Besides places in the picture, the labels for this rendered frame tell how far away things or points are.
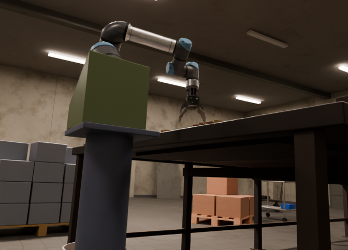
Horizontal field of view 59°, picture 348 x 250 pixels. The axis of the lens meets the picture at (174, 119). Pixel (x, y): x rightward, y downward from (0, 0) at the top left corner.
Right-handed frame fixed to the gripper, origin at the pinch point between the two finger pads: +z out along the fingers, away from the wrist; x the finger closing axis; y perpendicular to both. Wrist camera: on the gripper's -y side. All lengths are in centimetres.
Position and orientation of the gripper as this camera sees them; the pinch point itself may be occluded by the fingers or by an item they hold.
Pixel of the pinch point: (191, 122)
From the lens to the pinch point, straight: 173.1
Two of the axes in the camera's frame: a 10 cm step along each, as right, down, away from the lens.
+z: -0.1, 9.6, -2.6
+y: 0.6, -2.6, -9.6
